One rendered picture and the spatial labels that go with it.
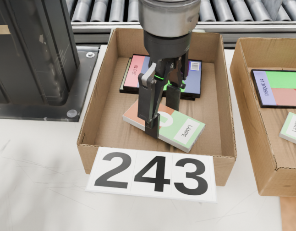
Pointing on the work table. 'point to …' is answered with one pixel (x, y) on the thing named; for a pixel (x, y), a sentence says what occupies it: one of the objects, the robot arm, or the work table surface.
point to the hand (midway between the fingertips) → (162, 113)
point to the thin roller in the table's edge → (88, 49)
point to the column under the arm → (38, 62)
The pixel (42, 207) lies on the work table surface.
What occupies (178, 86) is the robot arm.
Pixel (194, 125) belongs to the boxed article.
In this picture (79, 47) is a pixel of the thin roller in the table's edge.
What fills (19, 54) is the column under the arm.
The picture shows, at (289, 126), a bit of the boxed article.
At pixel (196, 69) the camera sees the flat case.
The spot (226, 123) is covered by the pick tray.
